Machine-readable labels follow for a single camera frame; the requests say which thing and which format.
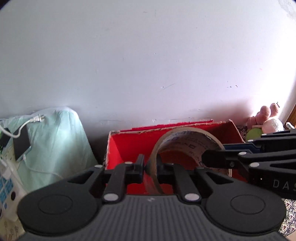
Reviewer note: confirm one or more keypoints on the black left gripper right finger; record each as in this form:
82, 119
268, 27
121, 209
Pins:
179, 178

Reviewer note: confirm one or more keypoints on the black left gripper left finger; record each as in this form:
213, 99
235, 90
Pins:
120, 177

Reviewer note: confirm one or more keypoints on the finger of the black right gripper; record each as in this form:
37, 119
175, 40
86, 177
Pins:
224, 159
243, 147

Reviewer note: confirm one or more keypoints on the green plush toy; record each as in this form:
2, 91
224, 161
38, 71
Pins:
253, 134

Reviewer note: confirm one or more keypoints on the red cardboard box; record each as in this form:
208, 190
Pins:
125, 146

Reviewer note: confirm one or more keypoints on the pink plush toy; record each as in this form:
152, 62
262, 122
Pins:
266, 119

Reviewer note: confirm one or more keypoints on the light green pillow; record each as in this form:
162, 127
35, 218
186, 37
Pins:
59, 147

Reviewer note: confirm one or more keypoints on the black smartphone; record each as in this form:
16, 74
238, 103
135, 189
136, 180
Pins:
22, 144

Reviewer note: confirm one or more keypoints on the white power strip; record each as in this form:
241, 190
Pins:
12, 191

